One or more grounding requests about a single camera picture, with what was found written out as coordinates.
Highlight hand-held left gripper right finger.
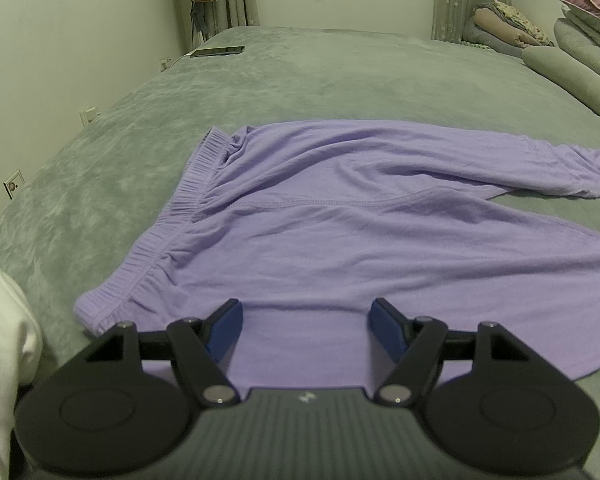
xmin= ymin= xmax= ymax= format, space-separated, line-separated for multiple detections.
xmin=369 ymin=297 xmax=531 ymax=407

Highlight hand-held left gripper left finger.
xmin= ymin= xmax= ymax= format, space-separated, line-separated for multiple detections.
xmin=85 ymin=298 xmax=244 ymax=407

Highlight purple pants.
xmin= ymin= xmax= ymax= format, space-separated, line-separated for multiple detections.
xmin=74 ymin=119 xmax=600 ymax=382

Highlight person's white clothing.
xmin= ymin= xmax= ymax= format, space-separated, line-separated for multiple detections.
xmin=0 ymin=259 xmax=44 ymax=480

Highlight grey bed blanket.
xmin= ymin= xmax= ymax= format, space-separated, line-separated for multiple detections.
xmin=0 ymin=26 xmax=600 ymax=480

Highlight black smartphone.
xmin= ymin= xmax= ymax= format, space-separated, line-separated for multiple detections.
xmin=190 ymin=45 xmax=245 ymax=59

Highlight grey folded blanket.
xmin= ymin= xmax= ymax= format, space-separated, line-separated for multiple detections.
xmin=462 ymin=25 xmax=526 ymax=59

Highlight dark hanging garment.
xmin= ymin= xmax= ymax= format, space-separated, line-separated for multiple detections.
xmin=189 ymin=0 xmax=207 ymax=47

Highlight large grey folded quilt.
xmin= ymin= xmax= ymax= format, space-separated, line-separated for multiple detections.
xmin=522 ymin=45 xmax=600 ymax=127

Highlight wall socket with round plug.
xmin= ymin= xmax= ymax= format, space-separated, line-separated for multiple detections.
xmin=2 ymin=169 xmax=26 ymax=200

